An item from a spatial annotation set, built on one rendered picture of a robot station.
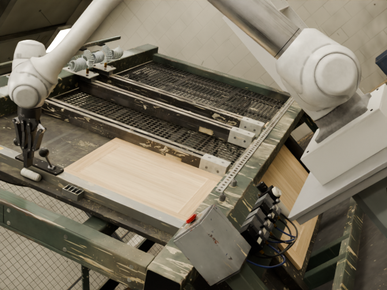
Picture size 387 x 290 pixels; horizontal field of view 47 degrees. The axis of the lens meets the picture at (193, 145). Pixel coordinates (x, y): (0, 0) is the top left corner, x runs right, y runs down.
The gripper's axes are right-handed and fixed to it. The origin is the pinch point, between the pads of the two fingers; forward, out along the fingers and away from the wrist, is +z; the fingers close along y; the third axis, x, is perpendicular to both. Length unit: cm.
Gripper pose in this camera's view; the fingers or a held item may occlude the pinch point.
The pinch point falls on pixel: (28, 157)
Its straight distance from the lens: 168.7
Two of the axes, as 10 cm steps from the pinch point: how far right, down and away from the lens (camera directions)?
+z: -1.8, 8.9, 4.3
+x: 3.9, -3.4, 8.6
